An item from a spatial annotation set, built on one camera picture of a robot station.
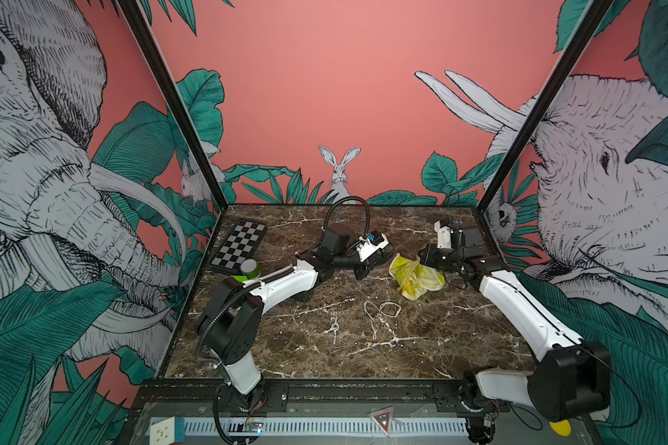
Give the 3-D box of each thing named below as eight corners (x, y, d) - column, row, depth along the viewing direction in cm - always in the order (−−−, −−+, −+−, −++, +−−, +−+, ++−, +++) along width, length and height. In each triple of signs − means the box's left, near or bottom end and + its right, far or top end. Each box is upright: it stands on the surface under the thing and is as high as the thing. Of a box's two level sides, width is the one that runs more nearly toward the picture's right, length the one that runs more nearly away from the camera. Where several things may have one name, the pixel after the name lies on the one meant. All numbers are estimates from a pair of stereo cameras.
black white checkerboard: (213, 269, 102) (209, 263, 99) (243, 225, 116) (240, 218, 113) (241, 277, 100) (238, 271, 97) (268, 230, 114) (266, 224, 111)
